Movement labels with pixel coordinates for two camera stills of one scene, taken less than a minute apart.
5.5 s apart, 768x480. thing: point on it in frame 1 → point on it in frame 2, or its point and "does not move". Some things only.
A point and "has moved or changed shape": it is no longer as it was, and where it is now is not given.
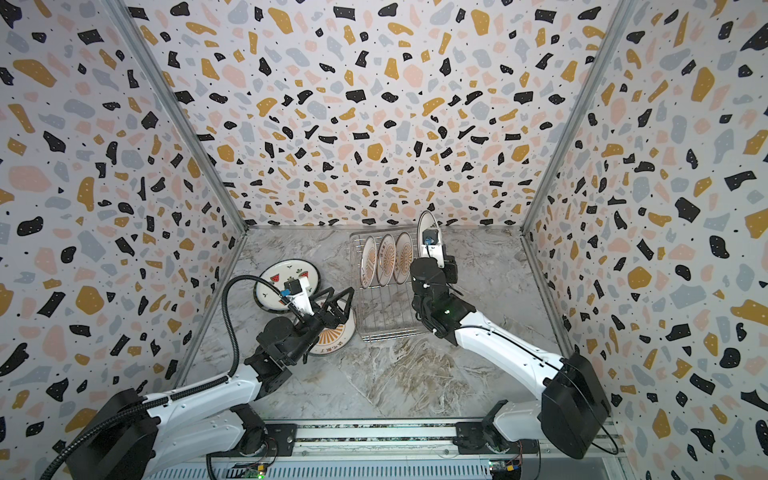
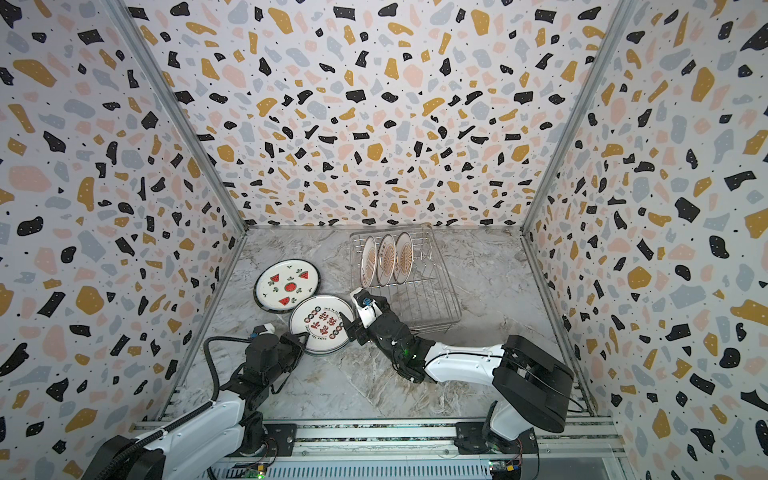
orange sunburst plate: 368,261 does not move
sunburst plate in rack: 403,255 does not move
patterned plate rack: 426,221 has moved or changed shape
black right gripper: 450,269 → 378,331
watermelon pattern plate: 280,272 does not move
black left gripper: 335,318 → 288,341
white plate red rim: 386,260 does not move
